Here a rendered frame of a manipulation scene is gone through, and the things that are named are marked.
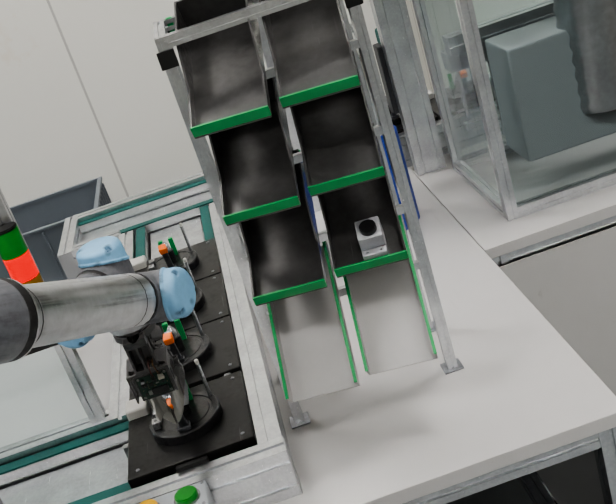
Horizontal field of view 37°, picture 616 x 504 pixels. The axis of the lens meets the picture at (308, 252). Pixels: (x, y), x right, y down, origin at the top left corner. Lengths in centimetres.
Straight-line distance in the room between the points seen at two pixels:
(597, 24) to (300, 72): 99
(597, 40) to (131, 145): 324
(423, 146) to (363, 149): 122
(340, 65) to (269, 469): 71
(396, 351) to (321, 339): 14
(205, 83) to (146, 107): 341
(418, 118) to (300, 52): 122
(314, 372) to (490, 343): 42
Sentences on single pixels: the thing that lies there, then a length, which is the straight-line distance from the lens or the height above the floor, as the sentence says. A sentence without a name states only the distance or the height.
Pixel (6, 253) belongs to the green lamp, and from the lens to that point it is 176.
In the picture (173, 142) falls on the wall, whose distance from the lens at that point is 502.
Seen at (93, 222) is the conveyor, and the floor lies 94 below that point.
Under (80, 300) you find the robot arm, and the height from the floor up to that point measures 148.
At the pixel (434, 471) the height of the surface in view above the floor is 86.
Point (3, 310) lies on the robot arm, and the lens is 104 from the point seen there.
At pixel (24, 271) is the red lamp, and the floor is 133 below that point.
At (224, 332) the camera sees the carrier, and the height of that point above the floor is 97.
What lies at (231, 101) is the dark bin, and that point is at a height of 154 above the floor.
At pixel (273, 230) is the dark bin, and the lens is 172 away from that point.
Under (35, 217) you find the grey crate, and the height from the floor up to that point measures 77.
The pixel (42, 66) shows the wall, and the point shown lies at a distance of 517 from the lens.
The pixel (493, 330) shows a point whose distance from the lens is 198.
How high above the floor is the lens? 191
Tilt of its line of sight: 24 degrees down
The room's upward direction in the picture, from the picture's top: 18 degrees counter-clockwise
